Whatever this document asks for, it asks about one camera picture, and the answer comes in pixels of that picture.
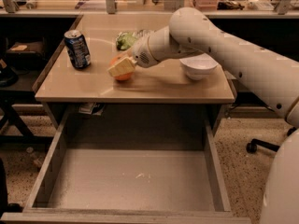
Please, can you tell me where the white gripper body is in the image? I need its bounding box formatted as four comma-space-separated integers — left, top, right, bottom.
132, 26, 175, 68

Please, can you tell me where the orange fruit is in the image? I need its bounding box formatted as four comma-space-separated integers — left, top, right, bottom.
111, 56, 132, 81

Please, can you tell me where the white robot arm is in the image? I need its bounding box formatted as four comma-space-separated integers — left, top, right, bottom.
108, 7, 299, 224

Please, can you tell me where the open grey drawer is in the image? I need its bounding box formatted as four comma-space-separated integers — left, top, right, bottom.
3, 105, 251, 224

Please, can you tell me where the green chip bag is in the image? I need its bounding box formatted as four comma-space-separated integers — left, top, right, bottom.
115, 29, 153, 50

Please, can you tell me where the white bowl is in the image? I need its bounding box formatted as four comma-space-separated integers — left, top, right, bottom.
179, 54, 218, 80

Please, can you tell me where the blue soda can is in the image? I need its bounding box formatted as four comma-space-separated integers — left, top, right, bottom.
64, 30, 91, 69

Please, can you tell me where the black side table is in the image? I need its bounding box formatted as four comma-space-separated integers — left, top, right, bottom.
0, 37, 50, 144

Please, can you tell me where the black office chair base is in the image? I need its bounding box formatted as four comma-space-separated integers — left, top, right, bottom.
246, 138, 284, 154

